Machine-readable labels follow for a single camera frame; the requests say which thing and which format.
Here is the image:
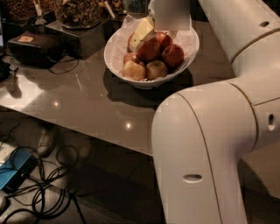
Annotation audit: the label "yellow-green apple front centre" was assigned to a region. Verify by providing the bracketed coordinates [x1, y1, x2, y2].
[146, 60, 168, 81]

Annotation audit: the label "yellow-red apple front left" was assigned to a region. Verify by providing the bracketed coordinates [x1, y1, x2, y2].
[122, 60, 146, 81]

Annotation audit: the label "metal scoop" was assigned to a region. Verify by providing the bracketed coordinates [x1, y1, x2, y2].
[32, 0, 47, 25]

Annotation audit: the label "black floor cables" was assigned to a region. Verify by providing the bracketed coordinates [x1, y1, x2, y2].
[0, 117, 88, 224]

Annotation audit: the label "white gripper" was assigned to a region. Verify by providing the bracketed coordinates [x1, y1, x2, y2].
[130, 0, 178, 52]

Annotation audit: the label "glass jar of granola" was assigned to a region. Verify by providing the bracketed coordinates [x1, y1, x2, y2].
[54, 0, 101, 30]

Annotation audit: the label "pink apple left middle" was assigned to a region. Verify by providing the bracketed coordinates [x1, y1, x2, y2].
[123, 52, 139, 63]

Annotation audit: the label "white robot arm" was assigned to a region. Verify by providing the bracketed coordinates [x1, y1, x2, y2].
[151, 0, 280, 224]

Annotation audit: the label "black cable on table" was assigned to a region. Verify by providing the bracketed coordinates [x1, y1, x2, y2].
[46, 56, 81, 75]

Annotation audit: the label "grey jar stand block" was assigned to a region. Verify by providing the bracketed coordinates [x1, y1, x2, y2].
[45, 20, 106, 60]

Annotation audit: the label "red apple back left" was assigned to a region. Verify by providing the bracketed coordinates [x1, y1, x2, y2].
[127, 32, 134, 53]

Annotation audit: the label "white shoe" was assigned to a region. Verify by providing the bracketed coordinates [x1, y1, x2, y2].
[38, 128, 57, 158]

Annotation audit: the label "blue box on floor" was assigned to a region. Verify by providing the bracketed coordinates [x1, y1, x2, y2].
[0, 149, 38, 193]

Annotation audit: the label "black box device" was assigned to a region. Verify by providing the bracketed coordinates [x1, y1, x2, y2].
[8, 31, 64, 68]

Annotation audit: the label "white bowl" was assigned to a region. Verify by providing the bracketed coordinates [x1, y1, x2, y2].
[103, 15, 200, 90]

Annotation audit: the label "glass jar of nuts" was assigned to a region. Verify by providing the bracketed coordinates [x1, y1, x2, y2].
[1, 0, 56, 22]

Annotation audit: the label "red apple back right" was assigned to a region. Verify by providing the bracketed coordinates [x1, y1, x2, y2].
[155, 31, 173, 53]

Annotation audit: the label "large red top apple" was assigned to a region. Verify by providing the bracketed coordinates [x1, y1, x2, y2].
[137, 38, 160, 62]

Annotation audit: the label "white paper liner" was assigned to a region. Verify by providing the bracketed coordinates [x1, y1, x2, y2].
[104, 16, 200, 77]

